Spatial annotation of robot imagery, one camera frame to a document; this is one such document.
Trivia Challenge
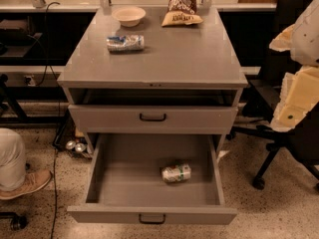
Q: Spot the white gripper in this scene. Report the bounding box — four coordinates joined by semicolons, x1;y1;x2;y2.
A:
269;0;319;132

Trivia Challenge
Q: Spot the grey drawer cabinet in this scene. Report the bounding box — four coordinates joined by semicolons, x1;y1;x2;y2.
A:
58;7;247;150

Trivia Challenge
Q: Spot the open grey middle drawer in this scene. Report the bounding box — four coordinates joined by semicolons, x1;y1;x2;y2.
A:
66;132;238;226

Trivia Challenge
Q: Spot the blue silver can on counter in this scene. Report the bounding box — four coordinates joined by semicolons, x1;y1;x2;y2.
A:
107;35;145;52

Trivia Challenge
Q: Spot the closed grey upper drawer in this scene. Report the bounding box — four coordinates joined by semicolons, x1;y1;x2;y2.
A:
69;105;237;134

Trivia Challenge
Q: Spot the black office chair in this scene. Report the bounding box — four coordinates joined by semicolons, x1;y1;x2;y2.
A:
228;0;319;190

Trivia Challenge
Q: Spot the brown chip bag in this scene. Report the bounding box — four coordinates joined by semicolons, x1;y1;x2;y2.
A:
161;0;203;27

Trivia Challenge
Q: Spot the white paper bowl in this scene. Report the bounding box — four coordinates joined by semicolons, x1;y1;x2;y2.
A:
112;6;146;27

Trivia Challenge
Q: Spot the tan shoe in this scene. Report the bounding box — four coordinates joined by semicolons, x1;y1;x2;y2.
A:
0;169;52;200

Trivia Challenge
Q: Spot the beige trouser leg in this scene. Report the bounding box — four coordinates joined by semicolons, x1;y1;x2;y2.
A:
0;128;26;191

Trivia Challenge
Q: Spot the black caster wheel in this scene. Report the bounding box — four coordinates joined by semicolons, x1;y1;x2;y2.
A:
0;212;28;231

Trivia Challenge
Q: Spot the black cable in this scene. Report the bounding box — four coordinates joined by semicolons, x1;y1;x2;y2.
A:
27;1;62;239

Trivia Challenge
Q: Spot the wall power outlet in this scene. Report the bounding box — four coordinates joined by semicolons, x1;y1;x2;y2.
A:
24;76;36;87

